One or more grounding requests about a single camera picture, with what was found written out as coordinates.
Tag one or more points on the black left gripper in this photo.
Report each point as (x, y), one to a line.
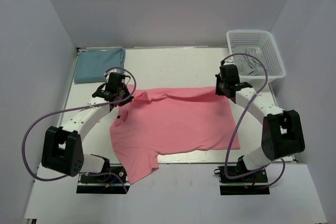
(126, 102)

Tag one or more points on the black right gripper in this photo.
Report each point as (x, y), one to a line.
(218, 91)

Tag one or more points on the pink t shirt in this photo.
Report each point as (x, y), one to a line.
(167, 121)

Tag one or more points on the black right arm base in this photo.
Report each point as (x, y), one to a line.
(255, 184)

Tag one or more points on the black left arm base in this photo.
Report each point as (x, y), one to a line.
(114, 183)

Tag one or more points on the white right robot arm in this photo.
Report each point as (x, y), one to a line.
(281, 135)

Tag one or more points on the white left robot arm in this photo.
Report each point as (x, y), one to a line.
(63, 151)

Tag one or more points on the grey t shirt in basket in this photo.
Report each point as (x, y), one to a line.
(247, 60)

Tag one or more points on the teal folded t shirt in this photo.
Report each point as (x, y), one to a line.
(93, 63)

